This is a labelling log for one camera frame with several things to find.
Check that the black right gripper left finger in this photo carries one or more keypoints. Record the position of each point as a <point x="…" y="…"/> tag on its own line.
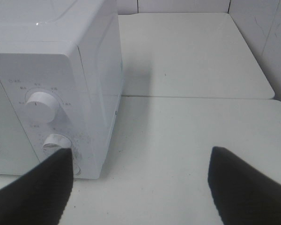
<point x="40" y="196"/>

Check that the white upper power knob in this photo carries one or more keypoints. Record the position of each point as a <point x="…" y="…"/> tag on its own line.
<point x="41" y="107"/>

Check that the white microwave oven body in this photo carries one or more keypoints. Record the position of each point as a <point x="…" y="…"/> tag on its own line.
<point x="70" y="49"/>

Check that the white microwave door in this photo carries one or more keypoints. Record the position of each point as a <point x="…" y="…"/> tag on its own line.
<point x="17" y="155"/>

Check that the white timer knob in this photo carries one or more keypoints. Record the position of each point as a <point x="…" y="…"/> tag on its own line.
<point x="54" y="142"/>

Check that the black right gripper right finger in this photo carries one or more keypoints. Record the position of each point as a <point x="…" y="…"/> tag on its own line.
<point x="241" y="194"/>

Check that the round white door button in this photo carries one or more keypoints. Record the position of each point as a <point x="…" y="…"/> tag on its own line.
<point x="76" y="169"/>

